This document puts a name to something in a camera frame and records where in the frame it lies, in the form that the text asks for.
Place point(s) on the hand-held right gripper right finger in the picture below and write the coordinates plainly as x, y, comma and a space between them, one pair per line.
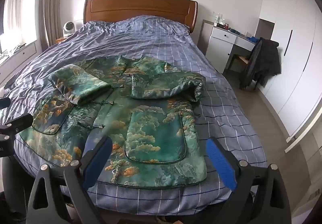
221, 163

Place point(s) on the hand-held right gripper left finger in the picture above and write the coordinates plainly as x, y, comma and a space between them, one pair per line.
98, 163

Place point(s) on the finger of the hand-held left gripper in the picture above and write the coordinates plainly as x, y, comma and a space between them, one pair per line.
3, 103
21, 123

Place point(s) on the green landscape print jacket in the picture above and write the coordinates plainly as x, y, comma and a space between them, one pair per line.
151, 123

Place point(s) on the white window cabinet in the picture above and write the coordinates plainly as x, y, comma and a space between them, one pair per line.
15, 61

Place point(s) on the wooden nightstand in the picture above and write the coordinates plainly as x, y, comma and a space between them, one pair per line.
60, 40

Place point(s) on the sheer white window curtain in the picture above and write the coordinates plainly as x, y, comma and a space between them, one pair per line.
17, 17

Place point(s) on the small white fan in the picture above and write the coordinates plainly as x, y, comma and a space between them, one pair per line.
68, 29

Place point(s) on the wooden chair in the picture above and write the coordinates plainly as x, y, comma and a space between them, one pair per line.
240, 59

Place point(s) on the beige curtain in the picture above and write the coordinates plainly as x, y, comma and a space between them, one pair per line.
51, 2

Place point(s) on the dark jacket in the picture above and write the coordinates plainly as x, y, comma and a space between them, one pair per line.
264, 60

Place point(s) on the white desk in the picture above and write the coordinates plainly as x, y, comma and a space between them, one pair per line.
221, 42

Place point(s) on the blue cloth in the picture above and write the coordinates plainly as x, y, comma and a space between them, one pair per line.
251, 38

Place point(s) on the white wardrobe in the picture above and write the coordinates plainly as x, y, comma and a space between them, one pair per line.
296, 50

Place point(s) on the bed with blue checked cover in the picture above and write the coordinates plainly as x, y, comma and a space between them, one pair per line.
156, 37

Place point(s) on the clear glass jar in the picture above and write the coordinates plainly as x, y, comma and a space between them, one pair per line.
217, 19

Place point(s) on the wooden headboard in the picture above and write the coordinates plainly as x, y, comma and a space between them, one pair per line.
140, 9

